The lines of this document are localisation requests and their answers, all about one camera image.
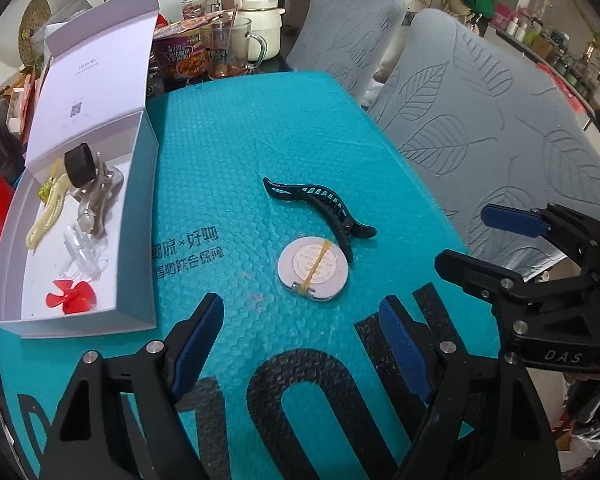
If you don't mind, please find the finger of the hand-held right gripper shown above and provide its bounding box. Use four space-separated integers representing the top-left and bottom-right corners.
435 249 600 322
481 203 600 271

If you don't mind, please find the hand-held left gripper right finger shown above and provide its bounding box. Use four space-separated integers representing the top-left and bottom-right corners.
378 295 563 480

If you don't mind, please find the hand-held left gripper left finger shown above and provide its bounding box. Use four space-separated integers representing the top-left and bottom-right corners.
40 292 226 480

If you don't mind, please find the round white compact case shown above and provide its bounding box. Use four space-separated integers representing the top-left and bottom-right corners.
277 238 352 302

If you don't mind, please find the red propeller hair clip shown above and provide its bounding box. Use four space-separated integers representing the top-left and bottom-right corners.
46 280 98 316

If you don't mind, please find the black hair clip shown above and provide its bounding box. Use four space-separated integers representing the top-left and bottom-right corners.
262 176 378 263

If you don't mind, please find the clear hair clip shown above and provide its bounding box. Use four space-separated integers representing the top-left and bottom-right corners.
62 222 111 281

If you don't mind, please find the black hair tie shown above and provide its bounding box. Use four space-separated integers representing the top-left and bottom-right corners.
62 144 98 188

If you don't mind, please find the white gift box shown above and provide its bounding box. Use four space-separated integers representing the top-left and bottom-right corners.
0 0 161 338

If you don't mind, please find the grey leaf-pattern chair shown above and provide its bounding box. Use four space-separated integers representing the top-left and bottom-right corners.
367 8 600 281
285 0 411 111

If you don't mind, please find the shelf of small bottles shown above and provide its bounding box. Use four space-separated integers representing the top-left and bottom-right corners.
497 2 600 106

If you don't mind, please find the grey marbled hair clip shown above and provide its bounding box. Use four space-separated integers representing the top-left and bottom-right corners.
75 157 126 238

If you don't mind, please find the cream hair clip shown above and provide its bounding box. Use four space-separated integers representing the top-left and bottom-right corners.
26 157 73 251

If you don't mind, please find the teal bubble mailer mat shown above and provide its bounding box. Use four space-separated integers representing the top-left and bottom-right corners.
0 71 501 480

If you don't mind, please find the instant noodle bowl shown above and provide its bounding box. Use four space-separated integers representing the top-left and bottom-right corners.
152 17 231 81

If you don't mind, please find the glass mug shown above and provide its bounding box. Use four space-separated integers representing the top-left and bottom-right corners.
207 17 268 80

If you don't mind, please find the cream electric pot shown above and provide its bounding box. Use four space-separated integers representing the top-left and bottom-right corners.
232 0 286 61

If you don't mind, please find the round woven mat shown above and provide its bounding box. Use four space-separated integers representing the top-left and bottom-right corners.
17 0 53 68

